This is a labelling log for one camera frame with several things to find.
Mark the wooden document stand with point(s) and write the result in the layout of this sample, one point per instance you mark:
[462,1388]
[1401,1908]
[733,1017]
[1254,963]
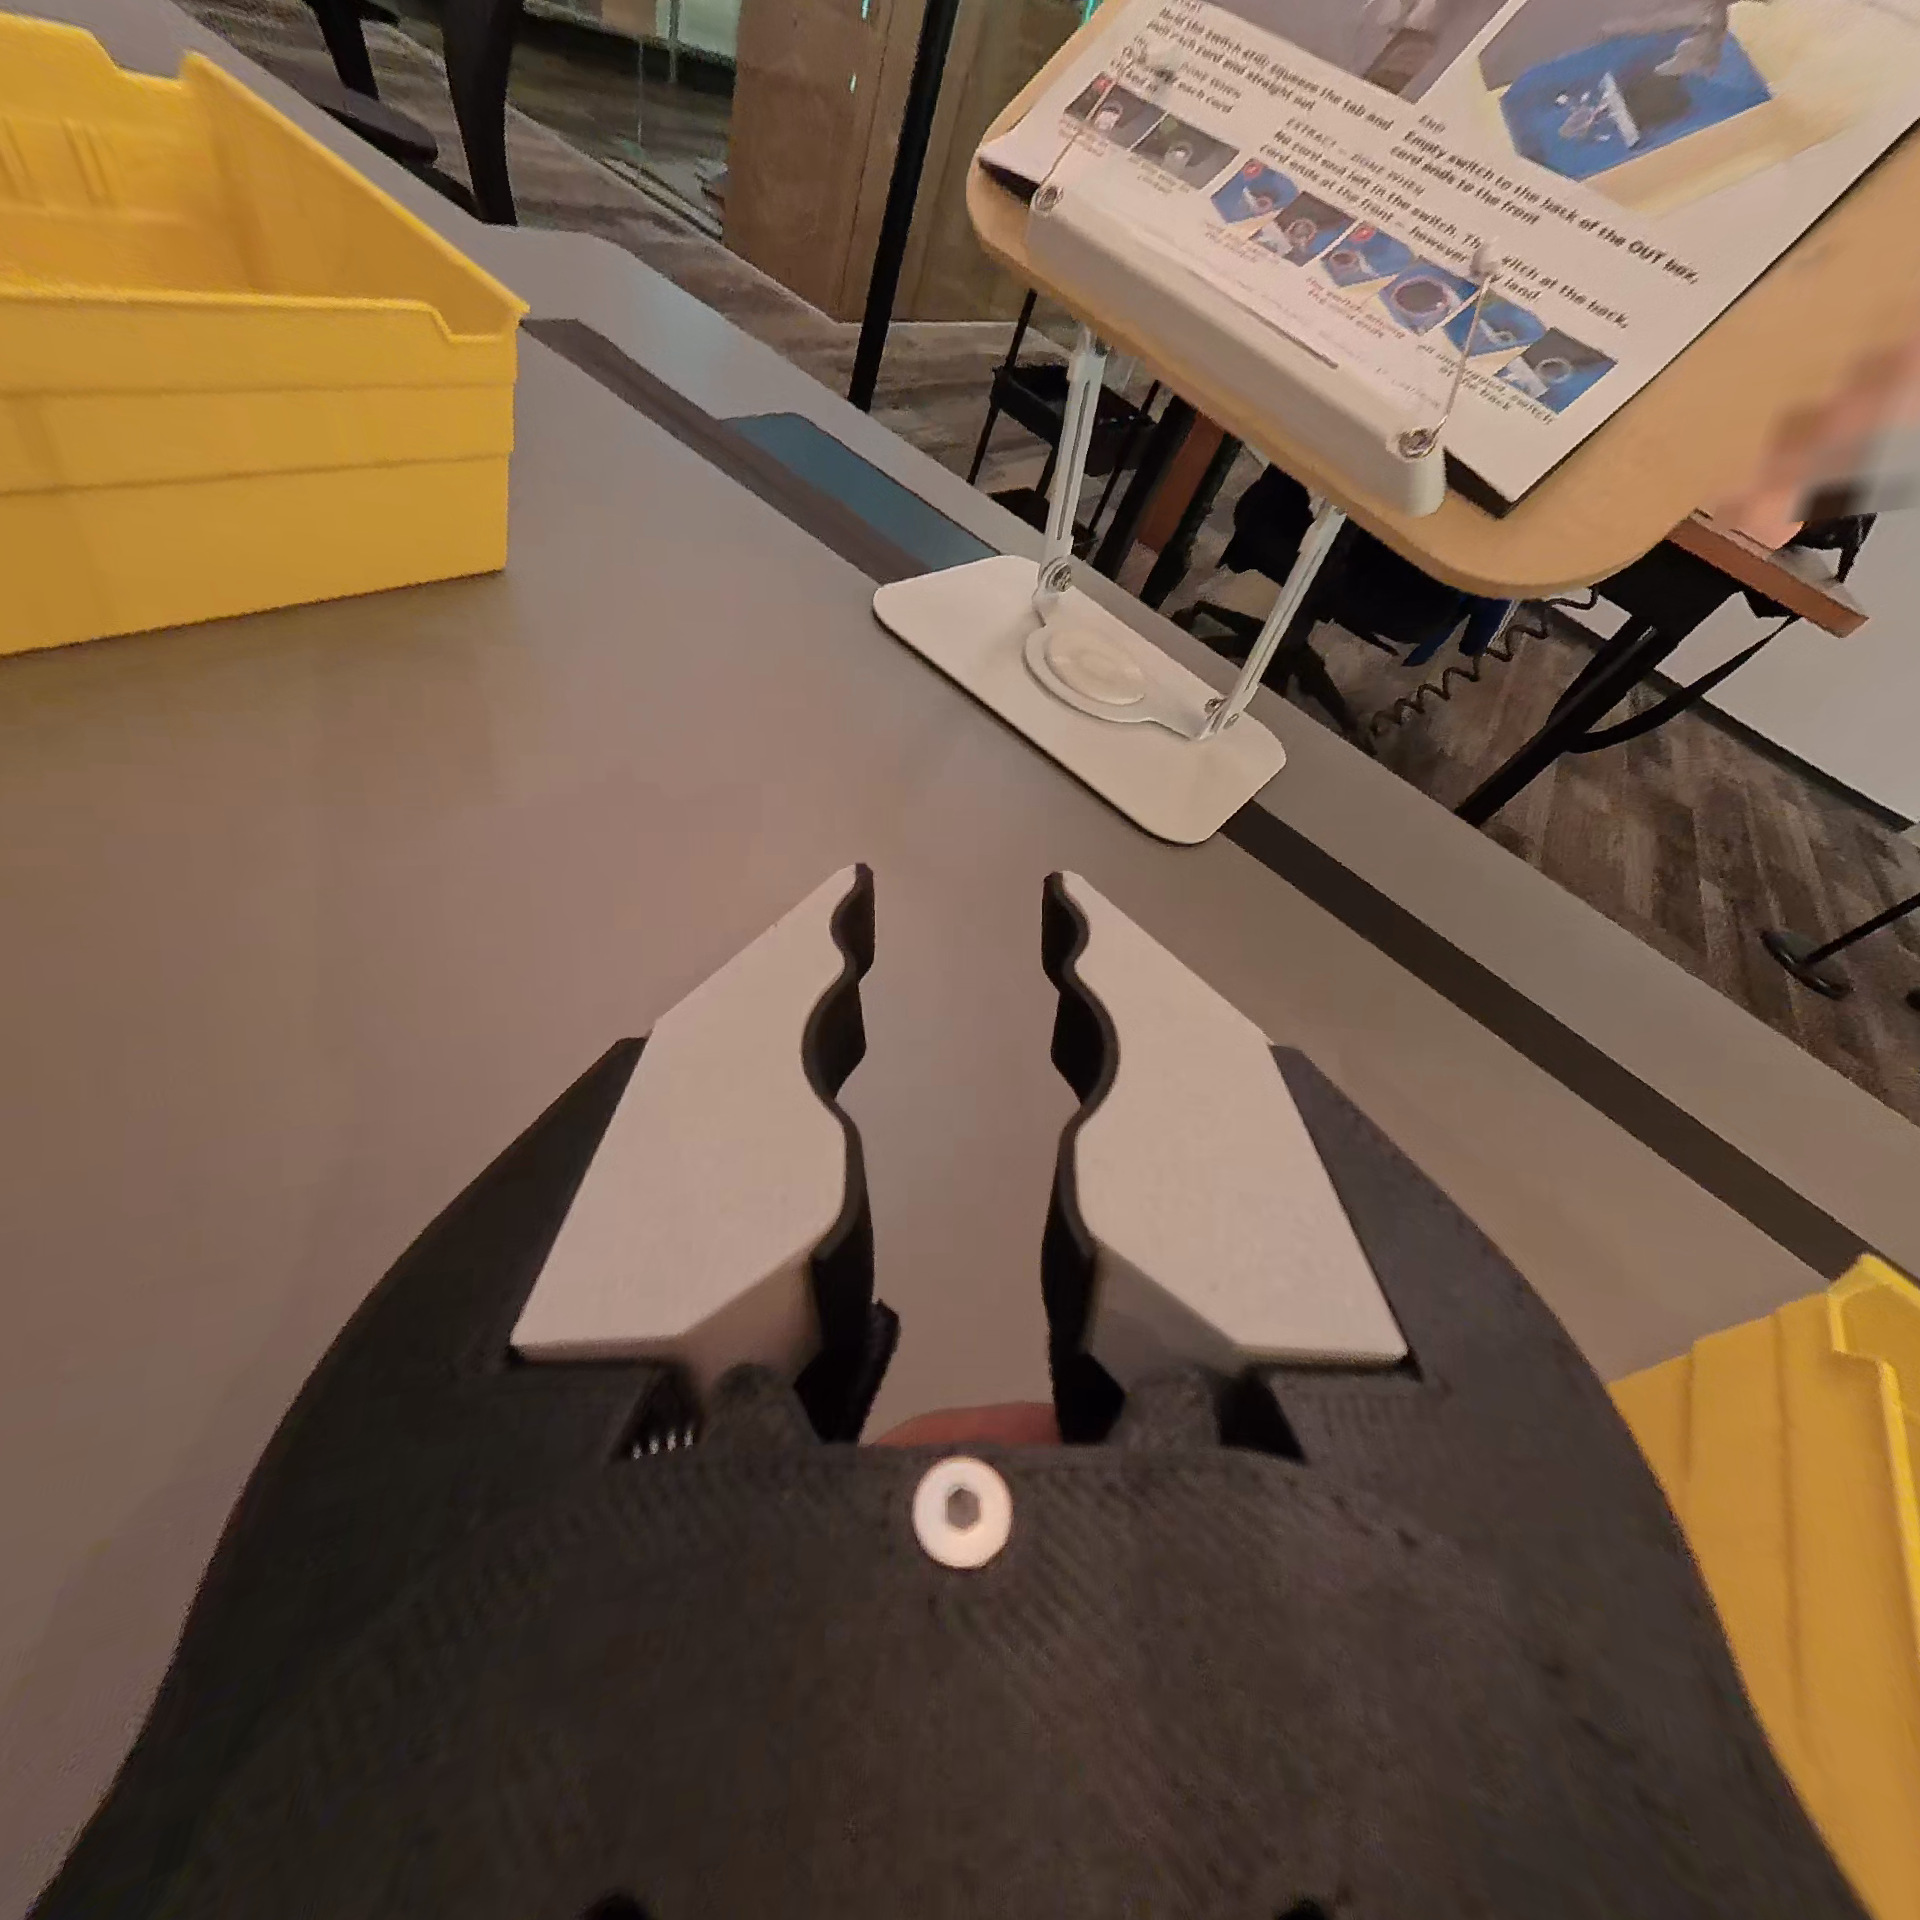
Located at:
[1560,548]

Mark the white partition board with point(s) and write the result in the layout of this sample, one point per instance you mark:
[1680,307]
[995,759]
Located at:
[1801,705]

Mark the black floor stand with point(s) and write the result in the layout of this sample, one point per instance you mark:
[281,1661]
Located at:
[1809,961]

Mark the brown wooden panel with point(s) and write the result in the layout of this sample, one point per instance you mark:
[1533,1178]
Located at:
[811,135]

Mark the yellow plastic bin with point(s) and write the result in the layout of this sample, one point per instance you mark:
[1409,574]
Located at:
[1801,1501]
[225,494]

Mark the blue tape strip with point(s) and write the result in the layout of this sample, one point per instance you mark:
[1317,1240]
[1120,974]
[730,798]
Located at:
[870,494]

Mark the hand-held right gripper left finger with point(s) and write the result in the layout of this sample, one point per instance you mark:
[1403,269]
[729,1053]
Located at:
[674,1200]

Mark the black metal post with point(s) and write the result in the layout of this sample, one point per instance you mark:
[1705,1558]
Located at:
[901,195]

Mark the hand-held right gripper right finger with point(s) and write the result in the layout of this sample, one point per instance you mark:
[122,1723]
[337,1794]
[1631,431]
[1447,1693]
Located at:
[1230,1200]

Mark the printed instruction sheet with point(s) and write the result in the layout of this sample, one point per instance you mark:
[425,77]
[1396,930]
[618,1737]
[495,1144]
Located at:
[1351,164]

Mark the wooden desk with black legs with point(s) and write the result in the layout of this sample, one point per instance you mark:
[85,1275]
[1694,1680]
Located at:
[1770,579]

